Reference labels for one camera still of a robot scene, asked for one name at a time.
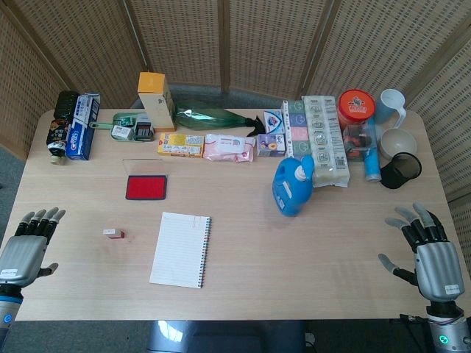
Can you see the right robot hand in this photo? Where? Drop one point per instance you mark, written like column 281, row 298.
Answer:
column 439, row 268

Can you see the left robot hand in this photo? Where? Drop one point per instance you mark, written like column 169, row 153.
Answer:
column 22, row 257

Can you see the small red stamp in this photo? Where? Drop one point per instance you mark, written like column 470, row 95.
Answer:
column 113, row 234

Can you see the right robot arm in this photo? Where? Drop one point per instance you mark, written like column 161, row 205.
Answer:
column 450, row 331

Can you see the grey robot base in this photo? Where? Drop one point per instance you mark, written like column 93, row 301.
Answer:
column 221, row 338

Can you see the white spiral notebook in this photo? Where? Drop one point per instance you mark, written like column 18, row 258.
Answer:
column 180, row 250

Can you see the black mesh pen cup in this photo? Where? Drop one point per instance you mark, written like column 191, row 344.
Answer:
column 401, row 171

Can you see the blue cylindrical tube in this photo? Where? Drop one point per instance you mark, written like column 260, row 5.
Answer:
column 371, row 165

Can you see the beige bowl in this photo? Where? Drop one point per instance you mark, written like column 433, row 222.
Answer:
column 397, row 143

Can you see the red ink pad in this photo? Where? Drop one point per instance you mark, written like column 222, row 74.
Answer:
column 147, row 187

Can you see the blue toothpaste box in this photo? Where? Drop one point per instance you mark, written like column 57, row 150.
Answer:
column 82, row 125

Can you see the clear plastic snack box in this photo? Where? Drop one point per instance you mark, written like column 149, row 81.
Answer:
column 355, row 141

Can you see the small white box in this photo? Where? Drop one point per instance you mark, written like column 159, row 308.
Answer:
column 121, row 131

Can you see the green plastic tray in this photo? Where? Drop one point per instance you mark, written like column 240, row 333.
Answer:
column 117, row 119

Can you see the blue detergent bottle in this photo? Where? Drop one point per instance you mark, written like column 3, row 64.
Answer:
column 290, row 191

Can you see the light blue mug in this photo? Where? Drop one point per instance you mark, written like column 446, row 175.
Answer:
column 390, row 104

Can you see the long white sponge package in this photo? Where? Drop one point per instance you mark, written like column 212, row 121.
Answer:
column 325, row 139

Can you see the small green box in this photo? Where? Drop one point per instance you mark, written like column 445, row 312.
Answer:
column 128, row 120

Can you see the orange lid snack jar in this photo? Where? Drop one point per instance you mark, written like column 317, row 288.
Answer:
column 356, row 104

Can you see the flat yellow box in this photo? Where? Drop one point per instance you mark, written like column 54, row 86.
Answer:
column 180, row 145

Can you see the pastel tissue multipack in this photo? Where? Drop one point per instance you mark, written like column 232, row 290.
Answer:
column 296, row 128

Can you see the tall yellow carton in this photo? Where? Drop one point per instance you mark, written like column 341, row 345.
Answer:
column 158, row 106

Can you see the small purple box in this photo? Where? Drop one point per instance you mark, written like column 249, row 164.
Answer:
column 270, row 145

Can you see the white blue soap box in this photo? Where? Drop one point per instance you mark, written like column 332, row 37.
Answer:
column 273, row 121

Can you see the green plastic spray bottle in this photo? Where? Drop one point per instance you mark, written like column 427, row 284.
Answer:
column 206, row 117

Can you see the pink wet wipes pack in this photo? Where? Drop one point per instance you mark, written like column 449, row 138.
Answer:
column 228, row 147

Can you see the wooden perforated folding screen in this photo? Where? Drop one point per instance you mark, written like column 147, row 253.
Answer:
column 272, row 36

